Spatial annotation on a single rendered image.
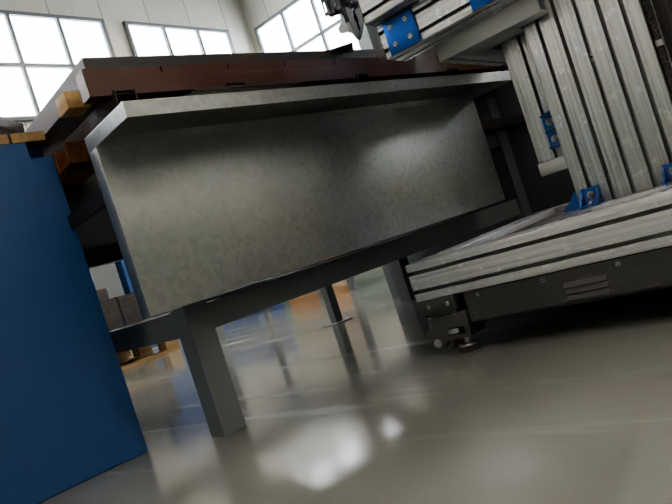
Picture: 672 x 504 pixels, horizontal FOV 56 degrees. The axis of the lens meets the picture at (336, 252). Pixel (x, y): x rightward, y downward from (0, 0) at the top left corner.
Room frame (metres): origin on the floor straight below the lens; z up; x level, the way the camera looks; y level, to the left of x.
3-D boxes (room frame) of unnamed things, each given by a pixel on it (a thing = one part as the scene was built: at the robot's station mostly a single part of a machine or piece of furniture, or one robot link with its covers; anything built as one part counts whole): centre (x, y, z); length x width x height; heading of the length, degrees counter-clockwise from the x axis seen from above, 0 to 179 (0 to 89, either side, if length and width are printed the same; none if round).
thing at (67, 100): (1.39, 0.45, 0.79); 0.06 x 0.05 x 0.04; 42
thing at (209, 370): (1.43, 0.35, 0.34); 0.06 x 0.06 x 0.68; 42
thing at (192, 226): (1.69, -0.09, 0.47); 1.30 x 0.04 x 0.35; 132
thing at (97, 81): (1.85, -0.21, 0.80); 1.62 x 0.04 x 0.06; 132
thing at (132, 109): (1.63, -0.14, 0.66); 1.30 x 0.20 x 0.03; 132
